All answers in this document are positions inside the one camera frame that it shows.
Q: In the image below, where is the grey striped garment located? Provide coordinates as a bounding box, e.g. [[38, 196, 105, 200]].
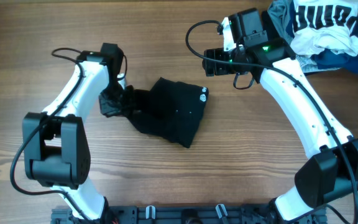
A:
[[267, 0, 326, 73]]

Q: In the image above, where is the navy blue garment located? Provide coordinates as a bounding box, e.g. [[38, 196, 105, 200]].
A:
[[290, 10, 358, 73]]

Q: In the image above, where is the white printed t-shirt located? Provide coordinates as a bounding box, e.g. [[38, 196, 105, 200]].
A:
[[290, 0, 358, 57]]

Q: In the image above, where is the black folded garment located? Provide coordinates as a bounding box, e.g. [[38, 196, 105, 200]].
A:
[[261, 11, 281, 40]]

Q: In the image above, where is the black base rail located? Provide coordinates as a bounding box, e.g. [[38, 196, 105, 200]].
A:
[[50, 203, 328, 224]]

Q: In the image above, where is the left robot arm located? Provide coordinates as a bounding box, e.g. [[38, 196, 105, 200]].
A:
[[14, 49, 132, 223]]

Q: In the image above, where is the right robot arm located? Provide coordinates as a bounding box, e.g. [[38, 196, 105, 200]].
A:
[[202, 39, 358, 223]]

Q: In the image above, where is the black t-shirt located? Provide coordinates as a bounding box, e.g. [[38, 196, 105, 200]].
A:
[[125, 77, 209, 148]]

